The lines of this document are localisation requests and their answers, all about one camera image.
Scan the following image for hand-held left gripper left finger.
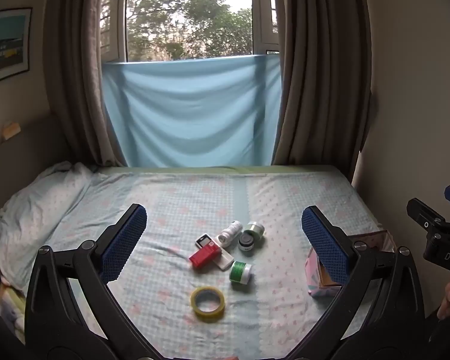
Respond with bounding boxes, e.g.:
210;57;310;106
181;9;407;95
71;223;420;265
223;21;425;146
24;203;162;360

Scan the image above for open window sash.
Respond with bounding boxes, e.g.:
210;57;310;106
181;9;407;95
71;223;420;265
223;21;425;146
250;0;282;55

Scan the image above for yellow tape roll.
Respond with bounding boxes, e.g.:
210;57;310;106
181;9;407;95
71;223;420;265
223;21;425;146
190;286;226;323

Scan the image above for pale green lid jar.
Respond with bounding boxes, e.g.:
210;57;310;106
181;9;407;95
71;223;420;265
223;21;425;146
246;221;266;244

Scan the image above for pink cardboard box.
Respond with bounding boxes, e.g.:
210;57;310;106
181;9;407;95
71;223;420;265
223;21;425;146
305;230;395;299

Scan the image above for pastel striped cloth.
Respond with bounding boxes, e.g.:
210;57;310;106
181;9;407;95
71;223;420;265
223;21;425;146
0;284;28;344

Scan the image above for white pill bottle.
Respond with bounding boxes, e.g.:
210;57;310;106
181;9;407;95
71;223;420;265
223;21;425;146
216;221;244;248

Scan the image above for black lid jar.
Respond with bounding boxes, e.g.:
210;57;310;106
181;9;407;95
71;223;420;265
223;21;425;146
238;233;257;253

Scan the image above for trees outside window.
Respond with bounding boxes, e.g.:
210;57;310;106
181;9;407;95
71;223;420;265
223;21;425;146
127;0;254;63

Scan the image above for pale blue crumpled blanket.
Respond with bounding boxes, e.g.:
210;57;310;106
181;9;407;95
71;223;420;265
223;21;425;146
0;161;99;290

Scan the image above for small orange block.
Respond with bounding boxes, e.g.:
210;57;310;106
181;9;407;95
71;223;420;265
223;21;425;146
2;121;22;140

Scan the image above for white remote control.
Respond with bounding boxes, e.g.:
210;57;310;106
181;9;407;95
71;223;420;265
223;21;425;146
195;233;234;271

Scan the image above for person's right hand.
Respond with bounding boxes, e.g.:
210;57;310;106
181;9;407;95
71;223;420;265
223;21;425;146
436;275;450;321

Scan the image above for window frame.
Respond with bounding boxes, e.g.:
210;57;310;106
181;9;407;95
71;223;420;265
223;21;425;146
99;0;130;64

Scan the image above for light blue hanging cloth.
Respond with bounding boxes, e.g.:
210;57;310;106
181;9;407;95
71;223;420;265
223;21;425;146
101;54;283;169

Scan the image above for brown curtain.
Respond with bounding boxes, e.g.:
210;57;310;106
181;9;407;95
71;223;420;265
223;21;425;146
42;0;127;168
269;0;378;181

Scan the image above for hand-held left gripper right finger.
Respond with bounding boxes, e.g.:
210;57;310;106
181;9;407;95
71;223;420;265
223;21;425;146
285;205;427;360

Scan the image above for framed wall poster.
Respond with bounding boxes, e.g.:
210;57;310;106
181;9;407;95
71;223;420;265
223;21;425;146
0;7;34;88

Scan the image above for grey headboard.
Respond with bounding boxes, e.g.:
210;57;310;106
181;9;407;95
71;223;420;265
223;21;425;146
0;113;98;223

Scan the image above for green lid white jar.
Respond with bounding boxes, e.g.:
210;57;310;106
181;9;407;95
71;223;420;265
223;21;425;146
229;260;253;285

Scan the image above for red box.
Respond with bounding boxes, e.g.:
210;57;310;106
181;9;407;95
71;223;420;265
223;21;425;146
189;243;223;270

